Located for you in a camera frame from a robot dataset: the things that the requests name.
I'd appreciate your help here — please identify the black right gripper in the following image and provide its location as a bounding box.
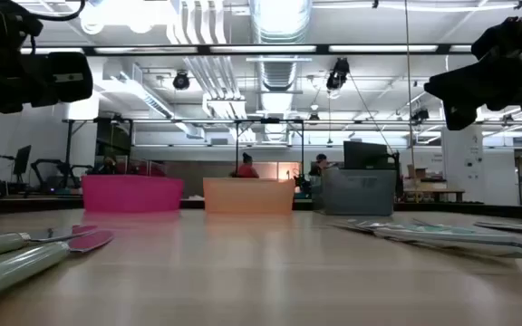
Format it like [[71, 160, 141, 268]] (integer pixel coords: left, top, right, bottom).
[[423, 4, 522, 132]]

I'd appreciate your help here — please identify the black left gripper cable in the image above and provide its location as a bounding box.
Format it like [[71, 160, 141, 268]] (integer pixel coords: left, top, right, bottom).
[[29, 0, 86, 23]]

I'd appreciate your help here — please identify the black background rig frame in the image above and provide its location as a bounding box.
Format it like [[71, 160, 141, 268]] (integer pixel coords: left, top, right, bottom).
[[63, 117, 306, 178]]

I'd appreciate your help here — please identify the grey plastic bin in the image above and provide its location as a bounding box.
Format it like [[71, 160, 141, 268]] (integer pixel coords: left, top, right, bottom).
[[319, 168, 397, 216]]

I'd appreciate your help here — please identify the black overhead frame bar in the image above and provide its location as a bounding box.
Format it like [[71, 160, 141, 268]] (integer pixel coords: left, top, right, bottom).
[[19, 43, 475, 57]]

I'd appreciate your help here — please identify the pink plastic bin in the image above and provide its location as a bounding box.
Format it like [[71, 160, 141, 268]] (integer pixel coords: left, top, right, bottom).
[[81, 175, 185, 214]]

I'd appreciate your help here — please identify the blue-patterned handle table knife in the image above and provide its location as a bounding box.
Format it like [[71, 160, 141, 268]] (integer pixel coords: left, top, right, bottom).
[[373, 233, 522, 260], [373, 225, 518, 244], [333, 218, 478, 235]]

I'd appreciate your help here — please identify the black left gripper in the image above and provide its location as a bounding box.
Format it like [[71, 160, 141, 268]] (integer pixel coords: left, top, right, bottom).
[[0, 48, 94, 117]]

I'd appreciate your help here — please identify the small black monitor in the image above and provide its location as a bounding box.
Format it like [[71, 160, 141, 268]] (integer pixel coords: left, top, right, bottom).
[[12, 144, 33, 177]]

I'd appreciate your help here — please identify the black computer monitor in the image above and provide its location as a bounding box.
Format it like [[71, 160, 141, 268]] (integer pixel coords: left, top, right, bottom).
[[343, 140, 389, 171]]

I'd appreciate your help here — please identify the black table frame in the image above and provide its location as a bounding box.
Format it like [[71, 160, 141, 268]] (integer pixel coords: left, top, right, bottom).
[[0, 197, 522, 222]]

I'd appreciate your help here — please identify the person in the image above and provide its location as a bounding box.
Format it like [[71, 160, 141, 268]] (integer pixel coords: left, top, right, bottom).
[[231, 152, 260, 178], [308, 153, 334, 177], [92, 156, 120, 176]]

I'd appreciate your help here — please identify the orange plastic bin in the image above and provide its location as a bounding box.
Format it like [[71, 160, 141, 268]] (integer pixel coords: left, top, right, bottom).
[[202, 177, 296, 215]]

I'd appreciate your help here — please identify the thin hanging cord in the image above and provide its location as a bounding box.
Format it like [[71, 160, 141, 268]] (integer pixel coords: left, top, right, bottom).
[[403, 0, 415, 204]]

